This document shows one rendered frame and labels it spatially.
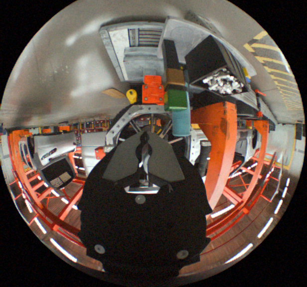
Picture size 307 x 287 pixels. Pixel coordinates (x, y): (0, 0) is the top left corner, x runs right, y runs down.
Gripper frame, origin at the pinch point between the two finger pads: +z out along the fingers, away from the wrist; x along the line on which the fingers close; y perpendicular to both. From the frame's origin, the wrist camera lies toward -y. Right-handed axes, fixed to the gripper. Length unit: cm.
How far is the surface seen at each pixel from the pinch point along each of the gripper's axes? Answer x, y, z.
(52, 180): -305, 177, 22
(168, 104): 3.9, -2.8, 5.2
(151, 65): 2, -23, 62
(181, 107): 6.3, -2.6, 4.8
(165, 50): 4.3, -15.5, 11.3
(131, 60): -12, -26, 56
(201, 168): 20.5, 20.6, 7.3
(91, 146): -67, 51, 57
